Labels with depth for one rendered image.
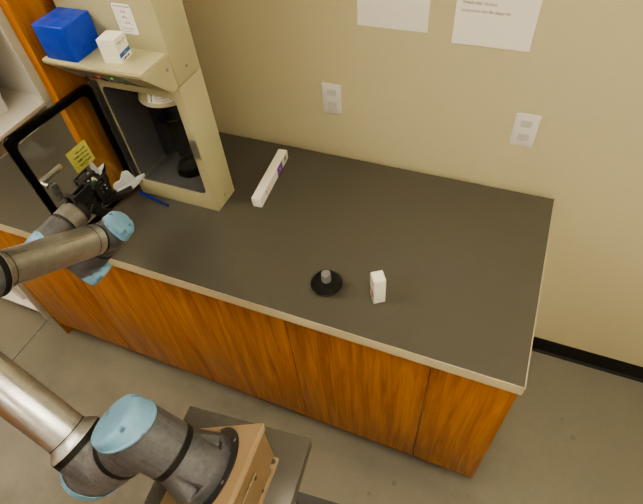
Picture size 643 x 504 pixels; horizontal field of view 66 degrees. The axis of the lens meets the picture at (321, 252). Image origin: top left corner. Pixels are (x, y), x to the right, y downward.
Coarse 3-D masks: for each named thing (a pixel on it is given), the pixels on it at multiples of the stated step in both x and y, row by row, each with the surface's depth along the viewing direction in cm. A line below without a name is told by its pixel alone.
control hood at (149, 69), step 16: (48, 64) 130; (64, 64) 126; (80, 64) 124; (96, 64) 124; (112, 64) 123; (128, 64) 123; (144, 64) 122; (160, 64) 124; (128, 80) 126; (144, 80) 120; (160, 80) 125
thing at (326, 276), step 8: (320, 272) 144; (328, 272) 140; (336, 272) 145; (312, 280) 143; (320, 280) 142; (328, 280) 140; (336, 280) 141; (312, 288) 142; (320, 288) 140; (328, 288) 140; (336, 288) 140
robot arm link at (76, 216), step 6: (66, 204) 126; (72, 204) 127; (60, 210) 125; (66, 210) 125; (72, 210) 125; (78, 210) 126; (66, 216) 124; (72, 216) 125; (78, 216) 126; (84, 216) 127; (72, 222) 125; (78, 222) 126; (84, 222) 128
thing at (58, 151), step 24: (72, 120) 142; (96, 120) 149; (24, 144) 131; (48, 144) 137; (72, 144) 144; (96, 144) 152; (48, 168) 140; (72, 168) 147; (120, 168) 163; (48, 192) 142; (72, 192) 150
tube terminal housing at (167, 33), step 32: (64, 0) 125; (96, 0) 121; (128, 0) 118; (160, 0) 118; (160, 32) 121; (192, 64) 135; (160, 96) 138; (192, 96) 139; (192, 128) 143; (224, 160) 163; (160, 192) 174; (192, 192) 166; (224, 192) 168
